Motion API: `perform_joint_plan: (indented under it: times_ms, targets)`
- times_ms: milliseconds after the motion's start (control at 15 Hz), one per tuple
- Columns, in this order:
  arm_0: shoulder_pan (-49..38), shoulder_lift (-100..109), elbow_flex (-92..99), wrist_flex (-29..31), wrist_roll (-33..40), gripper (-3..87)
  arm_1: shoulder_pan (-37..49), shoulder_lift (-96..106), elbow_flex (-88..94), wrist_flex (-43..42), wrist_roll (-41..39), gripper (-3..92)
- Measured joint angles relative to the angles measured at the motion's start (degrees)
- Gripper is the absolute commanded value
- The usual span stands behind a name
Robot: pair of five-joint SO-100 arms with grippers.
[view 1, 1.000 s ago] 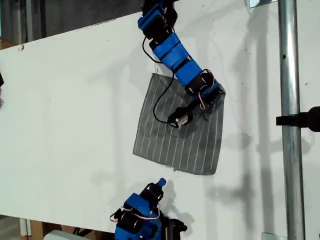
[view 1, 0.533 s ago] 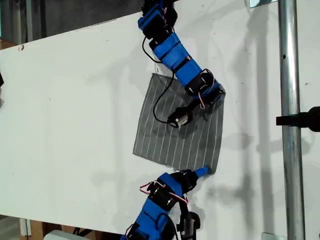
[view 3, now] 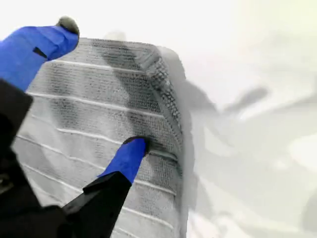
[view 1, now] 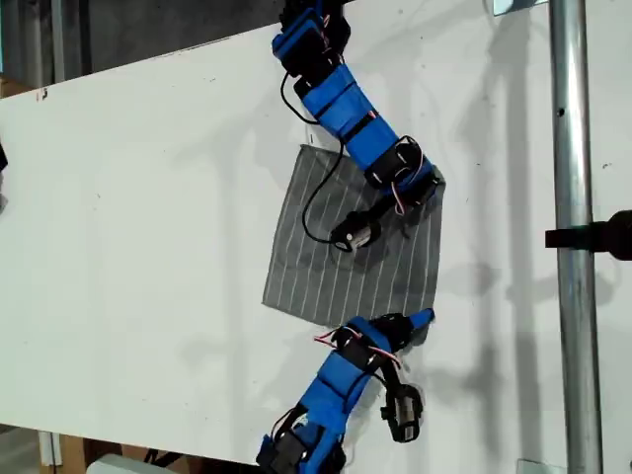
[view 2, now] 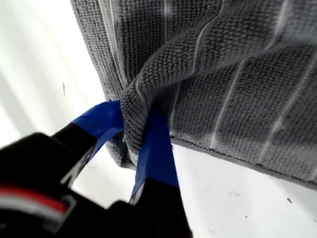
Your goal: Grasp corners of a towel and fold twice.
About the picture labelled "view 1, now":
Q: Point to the black post clamp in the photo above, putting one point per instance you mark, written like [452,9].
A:
[592,234]

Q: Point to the steel post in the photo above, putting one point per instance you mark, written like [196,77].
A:
[568,123]

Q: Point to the white box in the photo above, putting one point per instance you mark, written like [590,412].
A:
[113,466]

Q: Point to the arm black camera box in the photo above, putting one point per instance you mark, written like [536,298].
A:
[407,415]
[355,234]

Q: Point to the grey striped towel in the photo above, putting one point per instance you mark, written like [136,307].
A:
[316,266]

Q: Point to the brown cardboard box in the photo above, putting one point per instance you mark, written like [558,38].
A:
[74,449]
[12,89]

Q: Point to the small black object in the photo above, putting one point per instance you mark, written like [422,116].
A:
[3,157]

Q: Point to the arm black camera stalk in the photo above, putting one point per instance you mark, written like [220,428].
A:
[390,382]
[382,210]

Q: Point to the grey metal upright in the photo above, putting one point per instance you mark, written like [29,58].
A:
[57,39]

